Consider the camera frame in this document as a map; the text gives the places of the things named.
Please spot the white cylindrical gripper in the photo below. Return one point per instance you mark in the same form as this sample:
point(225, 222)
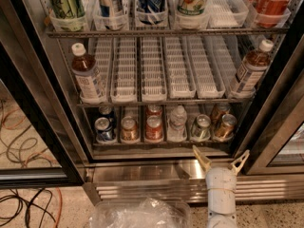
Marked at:
point(220, 179)

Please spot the orange soda can front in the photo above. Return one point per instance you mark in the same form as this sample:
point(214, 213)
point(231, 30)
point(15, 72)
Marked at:
point(224, 129)

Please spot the orange soda can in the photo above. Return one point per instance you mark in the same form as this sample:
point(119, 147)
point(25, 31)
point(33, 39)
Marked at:
point(224, 129)
point(218, 110)

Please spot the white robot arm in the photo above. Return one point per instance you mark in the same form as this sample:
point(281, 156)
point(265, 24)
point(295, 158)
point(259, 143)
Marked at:
point(216, 220)

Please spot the green silver can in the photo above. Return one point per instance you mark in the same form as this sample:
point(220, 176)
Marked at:
point(200, 130)

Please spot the orange soda can rear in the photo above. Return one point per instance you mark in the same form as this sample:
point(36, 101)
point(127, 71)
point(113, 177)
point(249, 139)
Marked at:
point(218, 110)

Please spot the right fridge glass door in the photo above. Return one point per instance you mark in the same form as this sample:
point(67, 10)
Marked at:
point(277, 109)

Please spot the fridge glass door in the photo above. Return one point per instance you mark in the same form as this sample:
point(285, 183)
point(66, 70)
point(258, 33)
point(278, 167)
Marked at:
point(277, 109)
point(41, 147)

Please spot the white shelf tray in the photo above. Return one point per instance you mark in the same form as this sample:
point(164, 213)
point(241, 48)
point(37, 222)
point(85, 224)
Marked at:
point(124, 71)
point(206, 74)
point(179, 73)
point(152, 71)

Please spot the red soda can front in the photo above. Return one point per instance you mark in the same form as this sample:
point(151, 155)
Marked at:
point(153, 128)

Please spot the red soda can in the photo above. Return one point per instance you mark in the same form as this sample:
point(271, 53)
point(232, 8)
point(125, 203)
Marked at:
point(153, 110)
point(153, 128)

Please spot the red soda can rear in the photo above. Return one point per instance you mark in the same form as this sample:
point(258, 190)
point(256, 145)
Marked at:
point(153, 110)

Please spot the brown soda can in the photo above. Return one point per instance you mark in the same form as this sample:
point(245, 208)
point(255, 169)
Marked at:
point(129, 129)

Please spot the blue soda can front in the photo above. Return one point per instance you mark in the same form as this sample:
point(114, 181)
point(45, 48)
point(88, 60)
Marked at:
point(104, 130)

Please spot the blue soda can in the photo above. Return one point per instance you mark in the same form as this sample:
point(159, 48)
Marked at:
point(104, 130)
point(108, 112)

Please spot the blue soda can rear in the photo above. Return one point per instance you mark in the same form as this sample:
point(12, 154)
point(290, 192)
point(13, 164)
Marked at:
point(108, 112)

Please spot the red coca-cola can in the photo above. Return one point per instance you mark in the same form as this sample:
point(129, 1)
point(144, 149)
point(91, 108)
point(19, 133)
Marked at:
point(268, 12)

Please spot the dark blue tall can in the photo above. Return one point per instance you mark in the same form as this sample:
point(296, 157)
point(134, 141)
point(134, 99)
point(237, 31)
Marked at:
point(151, 12)

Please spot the left fridge glass door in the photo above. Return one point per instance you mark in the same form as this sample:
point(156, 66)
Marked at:
point(41, 147)

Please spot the blue silver tall can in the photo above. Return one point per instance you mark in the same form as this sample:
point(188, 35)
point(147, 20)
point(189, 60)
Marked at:
point(111, 12)

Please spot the clear plastic bin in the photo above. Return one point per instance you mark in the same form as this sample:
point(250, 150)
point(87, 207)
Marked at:
point(142, 213)

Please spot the right brown tea bottle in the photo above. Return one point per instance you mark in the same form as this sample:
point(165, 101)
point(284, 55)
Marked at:
point(252, 67)

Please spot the brown tea bottle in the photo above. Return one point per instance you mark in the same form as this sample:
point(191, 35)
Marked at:
point(87, 74)
point(252, 67)

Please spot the left brown tea bottle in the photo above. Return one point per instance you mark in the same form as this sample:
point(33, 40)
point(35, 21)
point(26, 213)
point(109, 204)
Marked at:
point(87, 74)

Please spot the middle wire shelf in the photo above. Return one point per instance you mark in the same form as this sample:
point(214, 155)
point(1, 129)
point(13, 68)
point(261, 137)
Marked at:
point(172, 102)

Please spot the wire shelf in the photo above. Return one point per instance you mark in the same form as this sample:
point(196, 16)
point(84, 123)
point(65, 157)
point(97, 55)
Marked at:
point(172, 102)
point(165, 32)

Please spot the top wire shelf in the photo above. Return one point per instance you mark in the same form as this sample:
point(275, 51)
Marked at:
point(165, 32)

